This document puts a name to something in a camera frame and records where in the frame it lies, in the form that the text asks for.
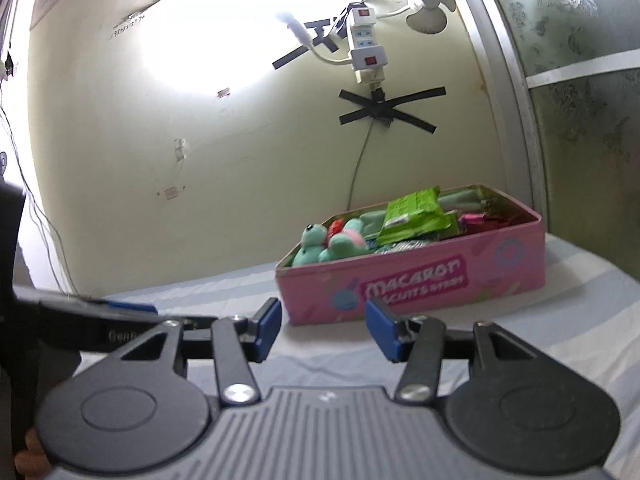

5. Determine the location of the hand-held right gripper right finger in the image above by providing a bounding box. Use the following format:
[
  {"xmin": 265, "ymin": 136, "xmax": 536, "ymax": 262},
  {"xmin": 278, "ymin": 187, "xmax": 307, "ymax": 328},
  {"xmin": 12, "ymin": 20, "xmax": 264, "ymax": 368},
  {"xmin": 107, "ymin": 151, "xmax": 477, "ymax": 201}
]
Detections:
[{"xmin": 365, "ymin": 299, "xmax": 543, "ymax": 403}]

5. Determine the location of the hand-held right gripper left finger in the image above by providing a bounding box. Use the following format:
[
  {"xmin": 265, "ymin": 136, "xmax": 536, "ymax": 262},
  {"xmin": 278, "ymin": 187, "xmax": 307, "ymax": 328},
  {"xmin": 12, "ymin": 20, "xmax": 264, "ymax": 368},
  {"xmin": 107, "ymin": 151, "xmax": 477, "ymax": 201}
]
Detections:
[{"xmin": 117, "ymin": 296, "xmax": 283, "ymax": 407}]

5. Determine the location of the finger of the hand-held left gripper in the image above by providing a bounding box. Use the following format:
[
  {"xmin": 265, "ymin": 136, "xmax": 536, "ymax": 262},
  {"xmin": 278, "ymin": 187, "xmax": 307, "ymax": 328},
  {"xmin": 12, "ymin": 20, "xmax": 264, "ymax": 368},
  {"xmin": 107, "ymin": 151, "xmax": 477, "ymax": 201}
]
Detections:
[{"xmin": 12, "ymin": 285, "xmax": 162, "ymax": 318}]

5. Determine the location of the pink tin box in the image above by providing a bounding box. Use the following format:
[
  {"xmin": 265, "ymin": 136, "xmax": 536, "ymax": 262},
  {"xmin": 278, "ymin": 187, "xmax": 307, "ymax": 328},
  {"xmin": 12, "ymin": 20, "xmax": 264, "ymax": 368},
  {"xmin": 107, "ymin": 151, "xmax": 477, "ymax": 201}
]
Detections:
[{"xmin": 275, "ymin": 183, "xmax": 547, "ymax": 326}]

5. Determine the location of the teal patterned packet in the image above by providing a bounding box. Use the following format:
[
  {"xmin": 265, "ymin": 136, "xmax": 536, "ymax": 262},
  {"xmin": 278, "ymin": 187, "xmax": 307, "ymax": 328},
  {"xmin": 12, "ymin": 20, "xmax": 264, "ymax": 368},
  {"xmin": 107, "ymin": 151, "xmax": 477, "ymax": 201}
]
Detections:
[{"xmin": 372, "ymin": 237, "xmax": 436, "ymax": 256}]

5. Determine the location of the green plush toy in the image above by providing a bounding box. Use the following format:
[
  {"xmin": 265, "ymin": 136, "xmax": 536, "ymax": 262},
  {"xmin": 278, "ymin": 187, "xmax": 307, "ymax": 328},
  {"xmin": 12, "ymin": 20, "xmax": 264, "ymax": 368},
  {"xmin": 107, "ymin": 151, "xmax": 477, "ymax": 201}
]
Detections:
[{"xmin": 291, "ymin": 217, "xmax": 371, "ymax": 267}]

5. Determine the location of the green wet wipes pack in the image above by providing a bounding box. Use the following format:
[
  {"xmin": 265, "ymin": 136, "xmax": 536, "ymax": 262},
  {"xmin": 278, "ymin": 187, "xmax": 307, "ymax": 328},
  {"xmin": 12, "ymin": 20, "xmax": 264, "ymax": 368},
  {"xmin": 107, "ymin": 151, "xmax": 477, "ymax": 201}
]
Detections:
[{"xmin": 376, "ymin": 187, "xmax": 461, "ymax": 246}]

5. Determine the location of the blue green toothpaste box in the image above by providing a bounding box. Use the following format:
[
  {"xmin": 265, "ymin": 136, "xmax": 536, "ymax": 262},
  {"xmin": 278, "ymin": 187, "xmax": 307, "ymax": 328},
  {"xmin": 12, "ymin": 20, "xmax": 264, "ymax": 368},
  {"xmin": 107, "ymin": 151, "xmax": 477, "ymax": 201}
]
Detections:
[{"xmin": 359, "ymin": 186, "xmax": 493, "ymax": 237}]

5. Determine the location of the person's left hand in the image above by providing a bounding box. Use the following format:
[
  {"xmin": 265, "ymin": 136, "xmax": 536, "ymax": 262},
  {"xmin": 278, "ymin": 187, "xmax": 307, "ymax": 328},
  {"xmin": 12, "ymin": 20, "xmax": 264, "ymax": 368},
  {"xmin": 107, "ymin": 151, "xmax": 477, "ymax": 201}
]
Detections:
[{"xmin": 12, "ymin": 427, "xmax": 52, "ymax": 477}]

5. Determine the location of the striped bed sheet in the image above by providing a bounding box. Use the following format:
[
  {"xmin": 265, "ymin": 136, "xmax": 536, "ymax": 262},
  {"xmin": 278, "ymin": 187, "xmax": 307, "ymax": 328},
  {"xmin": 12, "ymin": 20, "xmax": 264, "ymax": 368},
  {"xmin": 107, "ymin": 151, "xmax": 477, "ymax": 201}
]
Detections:
[{"xmin": 75, "ymin": 232, "xmax": 640, "ymax": 480}]

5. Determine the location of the black tape cross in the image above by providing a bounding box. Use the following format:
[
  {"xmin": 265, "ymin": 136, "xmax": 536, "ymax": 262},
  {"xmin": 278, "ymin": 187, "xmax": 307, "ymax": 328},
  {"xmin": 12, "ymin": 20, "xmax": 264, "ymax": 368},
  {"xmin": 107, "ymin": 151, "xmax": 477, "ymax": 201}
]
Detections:
[
  {"xmin": 304, "ymin": 5, "xmax": 351, "ymax": 55},
  {"xmin": 339, "ymin": 86, "xmax": 447, "ymax": 136}
]

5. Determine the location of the black tape strip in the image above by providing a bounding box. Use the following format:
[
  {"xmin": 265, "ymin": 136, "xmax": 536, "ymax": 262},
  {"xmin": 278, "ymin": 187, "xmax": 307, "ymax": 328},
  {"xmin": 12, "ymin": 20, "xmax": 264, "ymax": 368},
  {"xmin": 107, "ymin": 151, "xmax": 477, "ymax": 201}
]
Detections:
[{"xmin": 272, "ymin": 46, "xmax": 312, "ymax": 70}]

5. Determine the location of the frosted glass door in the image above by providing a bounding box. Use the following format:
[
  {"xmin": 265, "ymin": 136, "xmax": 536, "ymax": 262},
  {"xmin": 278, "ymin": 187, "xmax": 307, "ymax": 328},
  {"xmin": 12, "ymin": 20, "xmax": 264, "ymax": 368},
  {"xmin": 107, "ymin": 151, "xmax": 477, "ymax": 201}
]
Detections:
[{"xmin": 485, "ymin": 0, "xmax": 640, "ymax": 281}]

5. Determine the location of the white power strip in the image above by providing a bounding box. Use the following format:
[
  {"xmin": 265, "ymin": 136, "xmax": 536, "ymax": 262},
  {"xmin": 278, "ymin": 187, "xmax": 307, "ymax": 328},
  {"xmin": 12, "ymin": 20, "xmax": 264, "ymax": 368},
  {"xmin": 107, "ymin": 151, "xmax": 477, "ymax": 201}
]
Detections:
[{"xmin": 346, "ymin": 4, "xmax": 389, "ymax": 86}]

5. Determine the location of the small white fan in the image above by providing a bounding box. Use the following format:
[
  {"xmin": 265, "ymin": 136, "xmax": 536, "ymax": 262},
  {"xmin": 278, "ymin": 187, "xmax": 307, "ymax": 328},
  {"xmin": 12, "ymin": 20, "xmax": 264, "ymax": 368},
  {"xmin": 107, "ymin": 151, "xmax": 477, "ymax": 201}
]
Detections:
[{"xmin": 392, "ymin": 0, "xmax": 457, "ymax": 35}]

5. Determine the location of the thin black cable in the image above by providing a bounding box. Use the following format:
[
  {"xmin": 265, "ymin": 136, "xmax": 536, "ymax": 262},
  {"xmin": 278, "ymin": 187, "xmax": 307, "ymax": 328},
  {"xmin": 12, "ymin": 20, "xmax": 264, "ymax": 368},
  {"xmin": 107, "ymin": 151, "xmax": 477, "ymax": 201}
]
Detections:
[{"xmin": 0, "ymin": 105, "xmax": 76, "ymax": 296}]

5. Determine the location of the grey power cable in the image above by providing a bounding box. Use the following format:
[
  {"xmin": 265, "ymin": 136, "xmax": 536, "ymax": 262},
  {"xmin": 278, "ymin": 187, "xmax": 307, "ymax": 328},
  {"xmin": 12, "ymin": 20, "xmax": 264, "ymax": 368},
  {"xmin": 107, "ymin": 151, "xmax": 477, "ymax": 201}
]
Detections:
[{"xmin": 346, "ymin": 119, "xmax": 375, "ymax": 209}]

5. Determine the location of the aluminium door frame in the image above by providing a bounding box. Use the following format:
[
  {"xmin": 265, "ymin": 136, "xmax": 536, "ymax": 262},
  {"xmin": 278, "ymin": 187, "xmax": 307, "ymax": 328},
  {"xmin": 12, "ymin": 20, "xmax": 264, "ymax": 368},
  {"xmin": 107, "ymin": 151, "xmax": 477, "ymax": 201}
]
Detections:
[{"xmin": 447, "ymin": 0, "xmax": 551, "ymax": 233}]

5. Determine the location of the white cable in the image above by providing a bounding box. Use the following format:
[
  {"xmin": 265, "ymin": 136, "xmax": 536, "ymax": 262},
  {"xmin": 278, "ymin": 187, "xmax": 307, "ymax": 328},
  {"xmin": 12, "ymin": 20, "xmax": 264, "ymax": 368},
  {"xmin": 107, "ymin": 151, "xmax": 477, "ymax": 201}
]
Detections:
[{"xmin": 375, "ymin": 2, "xmax": 416, "ymax": 20}]

